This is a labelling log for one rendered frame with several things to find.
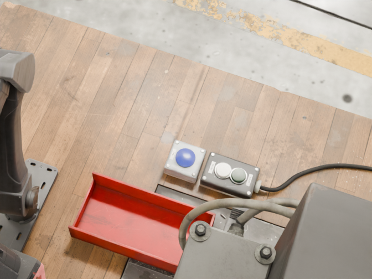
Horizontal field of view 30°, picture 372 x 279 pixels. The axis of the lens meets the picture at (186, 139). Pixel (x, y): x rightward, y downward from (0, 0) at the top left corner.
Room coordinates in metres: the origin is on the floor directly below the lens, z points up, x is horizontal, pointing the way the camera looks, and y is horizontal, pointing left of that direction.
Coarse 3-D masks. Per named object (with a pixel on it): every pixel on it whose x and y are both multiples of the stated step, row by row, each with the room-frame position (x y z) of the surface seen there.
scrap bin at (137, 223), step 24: (96, 192) 0.48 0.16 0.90; (120, 192) 0.49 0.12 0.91; (144, 192) 0.47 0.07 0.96; (96, 216) 0.43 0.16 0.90; (120, 216) 0.44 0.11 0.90; (144, 216) 0.44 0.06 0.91; (168, 216) 0.45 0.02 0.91; (96, 240) 0.37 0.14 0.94; (120, 240) 0.39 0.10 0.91; (144, 240) 0.40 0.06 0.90; (168, 240) 0.40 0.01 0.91; (168, 264) 0.34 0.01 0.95
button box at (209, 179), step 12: (216, 156) 0.58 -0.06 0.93; (204, 168) 0.55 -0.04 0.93; (252, 168) 0.56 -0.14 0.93; (312, 168) 0.58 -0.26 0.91; (324, 168) 0.59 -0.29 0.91; (360, 168) 0.60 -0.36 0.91; (204, 180) 0.52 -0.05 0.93; (216, 180) 0.53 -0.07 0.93; (228, 180) 0.53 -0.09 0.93; (252, 180) 0.53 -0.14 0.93; (288, 180) 0.55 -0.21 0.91; (228, 192) 0.51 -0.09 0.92; (240, 192) 0.51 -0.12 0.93; (252, 192) 0.51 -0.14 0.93
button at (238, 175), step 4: (236, 168) 0.55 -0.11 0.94; (240, 168) 0.55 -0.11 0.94; (232, 172) 0.54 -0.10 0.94; (236, 172) 0.54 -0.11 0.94; (240, 172) 0.55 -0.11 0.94; (244, 172) 0.55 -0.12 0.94; (232, 176) 0.54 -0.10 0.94; (236, 176) 0.54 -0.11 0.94; (240, 176) 0.54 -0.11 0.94; (244, 176) 0.54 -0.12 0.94; (236, 180) 0.53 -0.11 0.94; (240, 180) 0.53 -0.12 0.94
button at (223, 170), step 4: (220, 164) 0.56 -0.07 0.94; (224, 164) 0.56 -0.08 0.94; (216, 168) 0.55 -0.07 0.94; (220, 168) 0.55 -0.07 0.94; (224, 168) 0.55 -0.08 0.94; (228, 168) 0.55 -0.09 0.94; (216, 172) 0.54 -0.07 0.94; (220, 172) 0.54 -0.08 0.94; (224, 172) 0.54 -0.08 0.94; (228, 172) 0.54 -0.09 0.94; (220, 176) 0.53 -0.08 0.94; (224, 176) 0.53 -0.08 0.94
